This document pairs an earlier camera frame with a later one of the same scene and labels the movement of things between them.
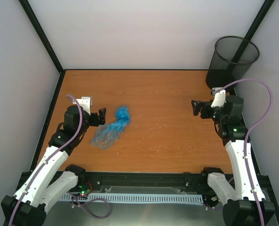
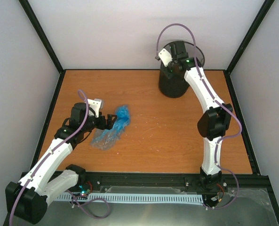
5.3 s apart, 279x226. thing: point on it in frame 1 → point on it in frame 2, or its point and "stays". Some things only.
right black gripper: [196, 109] → [168, 74]
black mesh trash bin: [233, 57] → [174, 85]
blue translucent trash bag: [107, 134] stays
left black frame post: [39, 31] stays
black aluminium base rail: [86, 181] stays
